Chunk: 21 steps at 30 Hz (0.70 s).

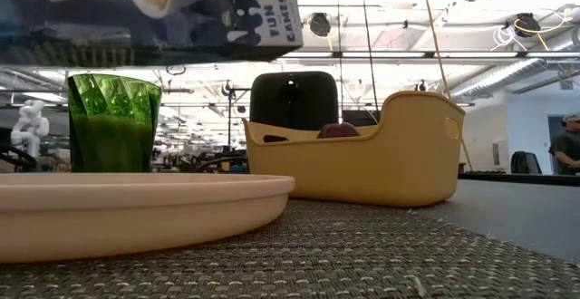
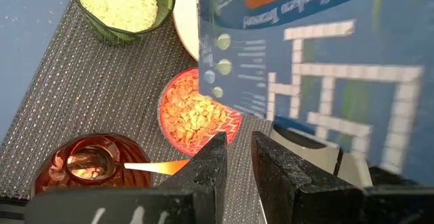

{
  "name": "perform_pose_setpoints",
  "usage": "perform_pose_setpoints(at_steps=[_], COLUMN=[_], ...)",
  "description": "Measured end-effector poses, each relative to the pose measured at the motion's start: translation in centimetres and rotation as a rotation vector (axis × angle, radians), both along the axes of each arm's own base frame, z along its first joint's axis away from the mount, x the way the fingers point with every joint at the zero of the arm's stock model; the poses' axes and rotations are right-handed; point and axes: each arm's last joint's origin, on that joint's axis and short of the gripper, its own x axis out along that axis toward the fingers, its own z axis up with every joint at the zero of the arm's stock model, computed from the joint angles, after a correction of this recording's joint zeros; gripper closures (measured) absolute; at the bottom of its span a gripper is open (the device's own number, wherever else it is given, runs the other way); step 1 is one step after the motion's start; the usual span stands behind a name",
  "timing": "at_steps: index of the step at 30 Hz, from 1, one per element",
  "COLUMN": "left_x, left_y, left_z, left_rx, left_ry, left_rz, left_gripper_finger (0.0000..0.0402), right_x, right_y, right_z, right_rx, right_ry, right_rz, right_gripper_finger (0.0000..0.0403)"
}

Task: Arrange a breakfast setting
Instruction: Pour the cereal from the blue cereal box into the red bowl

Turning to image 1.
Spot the red apple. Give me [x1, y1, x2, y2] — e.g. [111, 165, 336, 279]
[316, 121, 362, 140]

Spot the yellow plastic basket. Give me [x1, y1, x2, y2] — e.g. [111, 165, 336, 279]
[242, 91, 467, 208]

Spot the blue Frosted Flakes cereal box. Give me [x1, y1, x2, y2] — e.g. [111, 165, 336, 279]
[0, 0, 304, 68]

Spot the black and silver toaster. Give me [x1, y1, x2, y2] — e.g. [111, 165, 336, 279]
[249, 71, 340, 132]

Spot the black monitor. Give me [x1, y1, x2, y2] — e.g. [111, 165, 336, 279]
[342, 110, 382, 127]

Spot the grey woven placemat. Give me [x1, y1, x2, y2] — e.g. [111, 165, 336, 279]
[0, 198, 580, 299]

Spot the pale round plate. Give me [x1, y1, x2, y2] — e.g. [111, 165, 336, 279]
[0, 172, 296, 265]

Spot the green faceted glass cup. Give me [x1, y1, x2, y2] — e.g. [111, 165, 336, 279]
[66, 72, 163, 174]

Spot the black neighbouring table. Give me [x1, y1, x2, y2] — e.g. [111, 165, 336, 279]
[457, 170, 580, 188]

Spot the black office chair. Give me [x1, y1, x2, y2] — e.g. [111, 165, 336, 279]
[510, 150, 543, 175]

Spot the person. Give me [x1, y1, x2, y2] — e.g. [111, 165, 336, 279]
[548, 112, 580, 176]

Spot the black ceiling cable reel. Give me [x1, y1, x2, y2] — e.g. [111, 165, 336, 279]
[309, 12, 333, 38]
[513, 12, 541, 38]

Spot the black hanging cable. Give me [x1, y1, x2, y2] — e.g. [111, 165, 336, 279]
[359, 0, 381, 112]

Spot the yellow hanging cable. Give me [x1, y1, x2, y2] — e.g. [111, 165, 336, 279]
[420, 0, 475, 172]

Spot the silver ceiling air duct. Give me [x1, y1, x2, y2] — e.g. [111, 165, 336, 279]
[450, 31, 580, 100]

